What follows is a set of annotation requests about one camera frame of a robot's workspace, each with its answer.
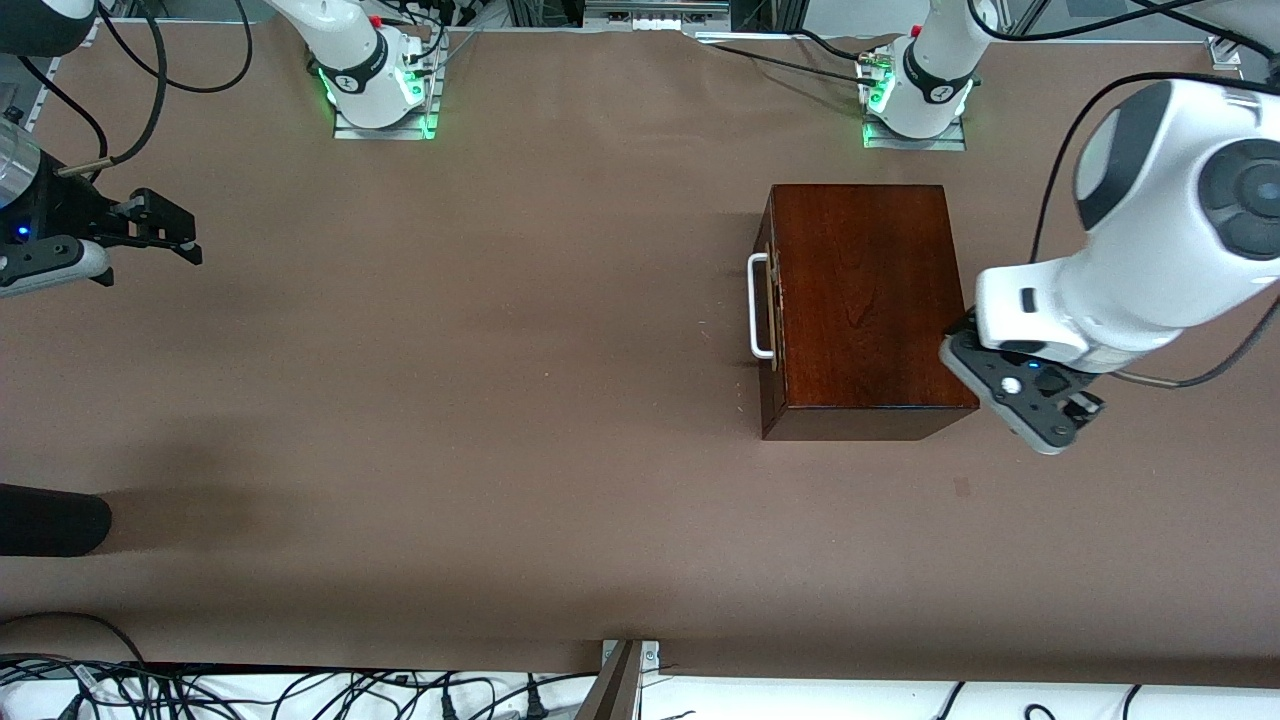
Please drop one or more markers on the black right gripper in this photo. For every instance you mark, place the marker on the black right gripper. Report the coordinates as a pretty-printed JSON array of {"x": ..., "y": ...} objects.
[{"x": 70, "y": 212}]

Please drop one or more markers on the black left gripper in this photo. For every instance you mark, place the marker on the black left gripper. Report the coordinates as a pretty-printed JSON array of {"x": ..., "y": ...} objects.
[{"x": 1083, "y": 405}]

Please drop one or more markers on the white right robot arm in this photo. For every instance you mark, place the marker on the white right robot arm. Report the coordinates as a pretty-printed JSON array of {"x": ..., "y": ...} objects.
[{"x": 350, "y": 50}]

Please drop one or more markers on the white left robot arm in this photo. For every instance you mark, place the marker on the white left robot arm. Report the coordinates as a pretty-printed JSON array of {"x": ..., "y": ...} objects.
[{"x": 1150, "y": 250}]

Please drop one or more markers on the dark brown wooden box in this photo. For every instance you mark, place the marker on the dark brown wooden box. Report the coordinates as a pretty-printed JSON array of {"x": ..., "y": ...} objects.
[{"x": 870, "y": 300}]

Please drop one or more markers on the black rounded cylinder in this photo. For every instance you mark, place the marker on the black rounded cylinder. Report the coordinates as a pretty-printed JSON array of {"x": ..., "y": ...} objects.
[{"x": 50, "y": 520}]

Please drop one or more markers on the diagonal aluminium strut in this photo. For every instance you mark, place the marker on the diagonal aluminium strut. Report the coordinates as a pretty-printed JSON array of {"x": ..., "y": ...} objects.
[{"x": 1027, "y": 18}]

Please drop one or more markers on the brown table cover sheet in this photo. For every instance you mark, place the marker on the brown table cover sheet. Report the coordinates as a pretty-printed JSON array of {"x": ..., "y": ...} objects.
[{"x": 500, "y": 500}]

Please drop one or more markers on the aluminium beam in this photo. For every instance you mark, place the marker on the aluminium beam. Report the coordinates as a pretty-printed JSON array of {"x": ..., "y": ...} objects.
[{"x": 610, "y": 695}]

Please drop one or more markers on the aluminium rail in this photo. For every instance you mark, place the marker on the aluminium rail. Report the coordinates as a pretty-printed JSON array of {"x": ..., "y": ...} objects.
[{"x": 42, "y": 95}]

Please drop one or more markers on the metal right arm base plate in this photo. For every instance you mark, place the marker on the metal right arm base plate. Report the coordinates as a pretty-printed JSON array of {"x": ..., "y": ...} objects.
[{"x": 385, "y": 133}]

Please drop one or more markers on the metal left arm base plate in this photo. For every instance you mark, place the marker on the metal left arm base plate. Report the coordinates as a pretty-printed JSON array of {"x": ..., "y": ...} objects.
[{"x": 915, "y": 143}]

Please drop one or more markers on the aluminium corner bracket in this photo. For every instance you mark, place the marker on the aluminium corner bracket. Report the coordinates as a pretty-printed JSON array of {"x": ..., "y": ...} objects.
[{"x": 1222, "y": 52}]

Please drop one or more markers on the small metal bracket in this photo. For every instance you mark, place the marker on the small metal bracket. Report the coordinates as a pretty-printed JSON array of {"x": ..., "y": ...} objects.
[{"x": 650, "y": 652}]

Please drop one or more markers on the aluminium frame profile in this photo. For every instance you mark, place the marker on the aluminium frame profile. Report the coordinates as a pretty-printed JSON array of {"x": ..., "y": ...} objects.
[{"x": 655, "y": 18}]

